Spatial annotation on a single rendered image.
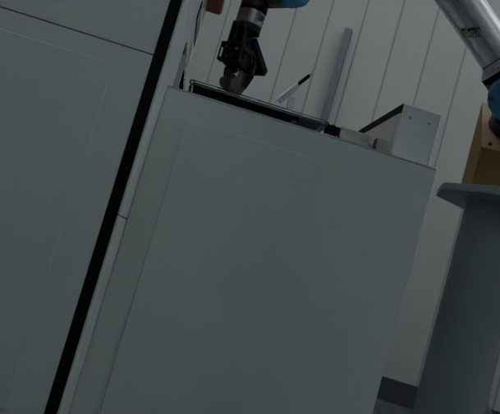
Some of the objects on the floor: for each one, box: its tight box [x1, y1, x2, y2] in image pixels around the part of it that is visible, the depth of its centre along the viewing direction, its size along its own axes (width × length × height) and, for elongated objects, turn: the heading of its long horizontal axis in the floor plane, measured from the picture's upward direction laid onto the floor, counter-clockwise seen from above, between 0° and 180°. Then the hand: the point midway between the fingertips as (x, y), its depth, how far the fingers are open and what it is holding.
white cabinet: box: [68, 87, 436, 414], centre depth 187 cm, size 64×96×82 cm, turn 79°
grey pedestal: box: [411, 182, 500, 414], centre depth 155 cm, size 51×44×82 cm
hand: (231, 100), depth 177 cm, fingers closed
